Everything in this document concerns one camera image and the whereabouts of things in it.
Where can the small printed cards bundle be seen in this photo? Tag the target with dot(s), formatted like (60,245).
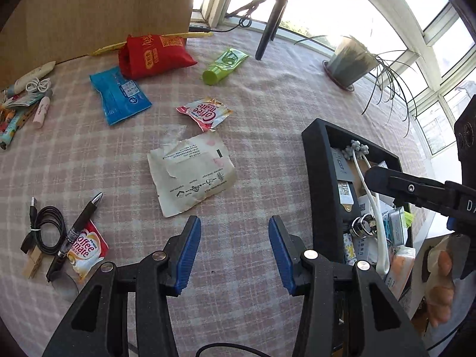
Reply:
(22,100)

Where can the white paper card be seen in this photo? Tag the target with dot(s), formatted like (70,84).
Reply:
(366,249)

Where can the yellow paper chopstick wrapper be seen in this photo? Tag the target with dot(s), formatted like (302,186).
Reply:
(197,35)

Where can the small green mesh piece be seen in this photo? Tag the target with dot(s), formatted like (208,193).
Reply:
(408,219)

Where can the potted spider plant grey pot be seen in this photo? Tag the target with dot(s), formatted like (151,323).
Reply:
(349,63)

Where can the red white creamer sachet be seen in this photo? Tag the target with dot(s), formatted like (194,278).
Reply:
(204,113)
(87,253)

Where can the black rectangular tray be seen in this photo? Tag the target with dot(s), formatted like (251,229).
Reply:
(321,193)

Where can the blue wet wipes pack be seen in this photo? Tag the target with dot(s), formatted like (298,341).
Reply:
(119,96)

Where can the red fabric pouch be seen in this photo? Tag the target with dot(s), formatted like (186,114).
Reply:
(156,57)

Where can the grey foil sachet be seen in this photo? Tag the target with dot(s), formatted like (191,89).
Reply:
(341,165)

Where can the plaid cloth covered desktop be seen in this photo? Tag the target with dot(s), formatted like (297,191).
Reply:
(260,137)

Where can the wooden clothes peg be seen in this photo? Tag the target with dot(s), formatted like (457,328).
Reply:
(26,118)
(33,264)

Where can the white window frame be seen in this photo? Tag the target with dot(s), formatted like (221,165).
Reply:
(431,50)

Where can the silver metal bulldog clip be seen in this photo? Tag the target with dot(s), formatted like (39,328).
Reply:
(362,227)

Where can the round red pot saucer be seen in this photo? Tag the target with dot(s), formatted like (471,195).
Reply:
(344,86)

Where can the teal white small packet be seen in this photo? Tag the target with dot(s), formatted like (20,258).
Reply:
(394,227)

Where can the orange white tissue pack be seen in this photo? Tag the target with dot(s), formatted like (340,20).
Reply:
(401,271)

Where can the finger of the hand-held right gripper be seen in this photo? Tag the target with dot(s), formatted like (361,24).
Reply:
(401,187)

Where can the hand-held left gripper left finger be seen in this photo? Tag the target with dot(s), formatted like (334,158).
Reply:
(187,253)

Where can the pale pink lip balm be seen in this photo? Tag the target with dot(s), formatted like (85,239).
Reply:
(41,113)

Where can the teal printed small tube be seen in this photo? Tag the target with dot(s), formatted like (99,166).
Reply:
(9,134)

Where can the light wooden board panel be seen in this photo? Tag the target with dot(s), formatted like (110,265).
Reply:
(93,7)

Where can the torn white paper packet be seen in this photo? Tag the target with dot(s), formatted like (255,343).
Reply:
(193,178)

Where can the white yellow print packet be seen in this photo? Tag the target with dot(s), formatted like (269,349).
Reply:
(349,247)

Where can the person's right hand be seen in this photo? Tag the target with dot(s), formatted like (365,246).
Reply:
(440,286)

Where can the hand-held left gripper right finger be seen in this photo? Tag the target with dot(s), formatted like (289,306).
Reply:
(282,256)

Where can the green squeeze tube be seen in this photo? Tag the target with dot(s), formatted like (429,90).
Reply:
(223,67)

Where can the black ballpoint pen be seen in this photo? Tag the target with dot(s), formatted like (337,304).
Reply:
(80,227)

